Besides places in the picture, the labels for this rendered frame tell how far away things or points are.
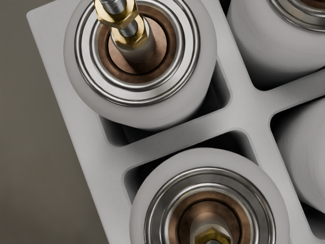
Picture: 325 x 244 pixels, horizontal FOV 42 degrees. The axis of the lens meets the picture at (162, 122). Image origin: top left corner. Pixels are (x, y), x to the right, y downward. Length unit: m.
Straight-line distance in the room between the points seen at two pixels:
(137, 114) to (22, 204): 0.32
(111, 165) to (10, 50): 0.27
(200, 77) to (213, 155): 0.05
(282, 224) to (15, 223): 0.37
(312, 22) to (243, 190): 0.10
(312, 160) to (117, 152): 0.14
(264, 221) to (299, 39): 0.11
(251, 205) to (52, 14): 0.21
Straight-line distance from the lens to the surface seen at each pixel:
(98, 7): 0.19
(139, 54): 0.24
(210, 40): 0.26
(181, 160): 0.25
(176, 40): 0.26
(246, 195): 0.25
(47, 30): 0.35
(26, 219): 0.55
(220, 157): 0.25
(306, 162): 0.29
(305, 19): 0.27
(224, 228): 0.22
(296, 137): 0.32
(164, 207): 0.25
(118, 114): 0.26
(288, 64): 0.31
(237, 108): 0.32
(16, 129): 0.54
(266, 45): 0.29
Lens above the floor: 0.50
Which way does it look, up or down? 85 degrees down
